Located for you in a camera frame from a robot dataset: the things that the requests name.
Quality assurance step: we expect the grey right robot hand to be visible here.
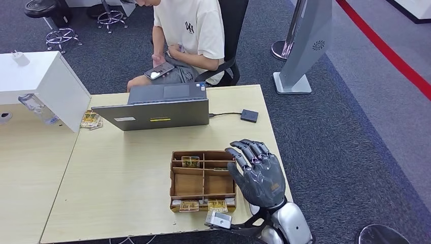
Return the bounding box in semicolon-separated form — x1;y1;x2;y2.
225;138;288;209

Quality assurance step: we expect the person's left hand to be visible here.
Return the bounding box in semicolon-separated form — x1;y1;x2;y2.
167;44;184;59

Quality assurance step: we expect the person's right hand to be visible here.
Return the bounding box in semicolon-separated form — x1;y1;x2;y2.
151;53;167;70

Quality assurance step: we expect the dark smartphone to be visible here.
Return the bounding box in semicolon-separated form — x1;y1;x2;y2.
144;62;175;81

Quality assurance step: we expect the person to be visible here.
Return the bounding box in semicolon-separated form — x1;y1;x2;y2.
127;0;226;92

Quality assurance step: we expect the black card reader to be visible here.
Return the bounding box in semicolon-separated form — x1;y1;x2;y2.
240;109;260;124

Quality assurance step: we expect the grey laptop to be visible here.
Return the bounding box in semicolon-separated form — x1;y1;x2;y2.
91;82;210;132

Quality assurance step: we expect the black office chair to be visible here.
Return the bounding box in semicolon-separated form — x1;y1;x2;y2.
194;0;250;87

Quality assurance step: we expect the chrome stool base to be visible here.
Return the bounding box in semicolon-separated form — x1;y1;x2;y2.
97;0;129;35

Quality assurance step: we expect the wooden compartment organizer box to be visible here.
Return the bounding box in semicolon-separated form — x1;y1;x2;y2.
169;150;237;214

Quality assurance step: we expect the white cabinet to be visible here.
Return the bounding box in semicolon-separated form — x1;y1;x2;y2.
66;0;137;17

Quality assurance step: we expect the white desk shelf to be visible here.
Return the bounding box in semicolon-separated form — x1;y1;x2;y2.
0;51;91;133

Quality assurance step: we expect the round black stool seat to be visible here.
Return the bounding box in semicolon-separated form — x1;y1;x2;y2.
355;224;412;244

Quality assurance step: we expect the clear plastic bottle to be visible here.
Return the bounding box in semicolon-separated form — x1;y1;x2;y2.
17;94;59;126

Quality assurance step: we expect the black seat chrome stool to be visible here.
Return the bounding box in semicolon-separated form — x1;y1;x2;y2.
23;0;82;54

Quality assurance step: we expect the grey kiosk stand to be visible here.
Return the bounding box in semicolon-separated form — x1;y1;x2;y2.
272;0;334;96

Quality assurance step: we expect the white charger plug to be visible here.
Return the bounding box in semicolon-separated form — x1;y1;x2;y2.
12;49;30;67

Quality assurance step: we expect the red barrier strip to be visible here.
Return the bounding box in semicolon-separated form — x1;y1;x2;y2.
336;0;431;102

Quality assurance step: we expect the white counter black base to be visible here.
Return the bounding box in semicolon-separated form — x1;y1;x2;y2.
385;0;431;25

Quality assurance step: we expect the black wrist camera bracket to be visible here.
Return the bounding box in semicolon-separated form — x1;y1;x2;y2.
206;217;270;238

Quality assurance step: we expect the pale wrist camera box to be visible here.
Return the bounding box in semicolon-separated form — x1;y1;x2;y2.
205;210;233;231

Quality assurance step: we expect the chrome stanchion post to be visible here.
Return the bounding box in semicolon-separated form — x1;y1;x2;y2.
271;0;307;62

